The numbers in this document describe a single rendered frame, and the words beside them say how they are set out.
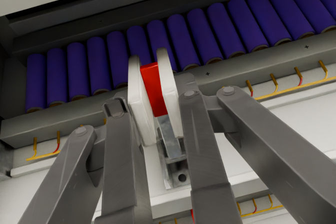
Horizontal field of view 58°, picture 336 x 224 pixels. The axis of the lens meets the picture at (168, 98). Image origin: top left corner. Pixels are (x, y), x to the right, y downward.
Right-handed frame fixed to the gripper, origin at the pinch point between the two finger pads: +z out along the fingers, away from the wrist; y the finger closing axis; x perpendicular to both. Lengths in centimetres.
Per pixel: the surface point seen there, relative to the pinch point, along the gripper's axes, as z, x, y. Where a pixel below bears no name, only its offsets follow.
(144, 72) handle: 0.5, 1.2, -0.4
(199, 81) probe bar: 4.9, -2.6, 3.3
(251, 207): 10.0, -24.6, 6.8
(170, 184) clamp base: -0.7, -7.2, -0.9
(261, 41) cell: 7.3, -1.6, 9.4
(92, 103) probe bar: 5.4, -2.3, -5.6
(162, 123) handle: 0.4, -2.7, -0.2
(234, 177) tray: -0.4, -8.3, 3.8
